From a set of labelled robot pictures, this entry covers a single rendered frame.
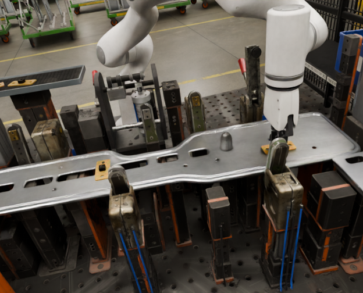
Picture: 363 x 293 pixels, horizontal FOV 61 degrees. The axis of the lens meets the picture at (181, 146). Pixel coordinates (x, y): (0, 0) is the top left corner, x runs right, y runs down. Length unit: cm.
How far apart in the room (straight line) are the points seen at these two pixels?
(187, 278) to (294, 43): 66
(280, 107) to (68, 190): 55
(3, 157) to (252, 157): 71
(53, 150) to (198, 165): 43
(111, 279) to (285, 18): 80
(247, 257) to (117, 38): 86
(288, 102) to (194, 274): 54
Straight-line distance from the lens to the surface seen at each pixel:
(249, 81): 94
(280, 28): 68
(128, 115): 139
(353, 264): 101
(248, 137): 90
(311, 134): 93
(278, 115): 74
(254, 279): 94
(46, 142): 97
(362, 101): 99
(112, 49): 122
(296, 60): 71
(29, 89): 107
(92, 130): 97
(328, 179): 81
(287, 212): 70
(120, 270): 100
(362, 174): 81
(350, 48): 106
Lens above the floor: 149
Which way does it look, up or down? 34 degrees down
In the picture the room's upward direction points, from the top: 8 degrees counter-clockwise
